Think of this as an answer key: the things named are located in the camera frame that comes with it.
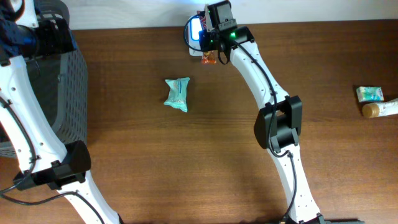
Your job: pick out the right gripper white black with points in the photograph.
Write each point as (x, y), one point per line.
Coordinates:
(207, 43)

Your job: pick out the red chocolate bar wrapper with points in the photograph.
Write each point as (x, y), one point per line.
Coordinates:
(207, 57)

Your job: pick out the teal snack packet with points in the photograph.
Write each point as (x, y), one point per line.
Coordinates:
(177, 97)

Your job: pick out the teal Kleenex tissue pack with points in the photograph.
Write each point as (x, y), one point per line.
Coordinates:
(369, 94)

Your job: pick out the white tube with gold cap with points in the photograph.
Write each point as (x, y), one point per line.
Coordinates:
(374, 110)

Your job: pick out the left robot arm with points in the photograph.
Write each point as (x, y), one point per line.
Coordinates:
(45, 160)

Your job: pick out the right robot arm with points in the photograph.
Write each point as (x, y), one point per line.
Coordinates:
(279, 121)

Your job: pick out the white barcode scanner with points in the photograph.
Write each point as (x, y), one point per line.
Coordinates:
(193, 29)

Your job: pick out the dark grey plastic basket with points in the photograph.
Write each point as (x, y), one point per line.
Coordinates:
(39, 49)

